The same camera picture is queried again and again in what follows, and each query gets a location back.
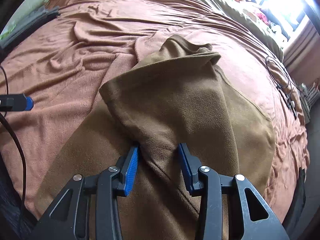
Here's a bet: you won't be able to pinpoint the pink curtain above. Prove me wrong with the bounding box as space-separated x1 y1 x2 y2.
282 12 320 80

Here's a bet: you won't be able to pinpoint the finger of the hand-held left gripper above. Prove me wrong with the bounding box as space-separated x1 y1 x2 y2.
0 93 34 112

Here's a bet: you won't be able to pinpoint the black folded clothes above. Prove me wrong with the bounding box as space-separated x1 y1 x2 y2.
287 167 307 220

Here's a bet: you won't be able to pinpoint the brown printed t-shirt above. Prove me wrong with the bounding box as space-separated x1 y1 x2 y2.
34 34 277 240

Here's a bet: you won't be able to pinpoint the green packet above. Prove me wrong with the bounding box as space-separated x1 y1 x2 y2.
0 24 15 39

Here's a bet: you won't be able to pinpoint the thin black cable coil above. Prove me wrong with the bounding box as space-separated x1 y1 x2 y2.
265 56 292 92

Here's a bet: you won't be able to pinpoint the black braided cable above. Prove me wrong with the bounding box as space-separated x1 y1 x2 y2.
0 65 27 230

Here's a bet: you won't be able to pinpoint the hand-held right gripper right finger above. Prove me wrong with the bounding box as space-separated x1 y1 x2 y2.
177 142 290 240

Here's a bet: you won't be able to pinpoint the grey folded clothes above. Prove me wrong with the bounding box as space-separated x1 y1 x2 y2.
0 6 60 50

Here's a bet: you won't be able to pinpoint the beige duvet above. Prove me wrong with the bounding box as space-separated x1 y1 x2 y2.
160 0 284 58

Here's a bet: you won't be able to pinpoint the rust brown blanket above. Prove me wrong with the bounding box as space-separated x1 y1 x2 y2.
0 0 310 220

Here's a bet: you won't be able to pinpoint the black rectangular frame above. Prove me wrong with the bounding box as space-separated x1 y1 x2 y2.
285 92 299 120
276 85 290 103

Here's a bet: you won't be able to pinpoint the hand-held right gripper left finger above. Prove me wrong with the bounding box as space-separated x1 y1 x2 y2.
27 145 140 240

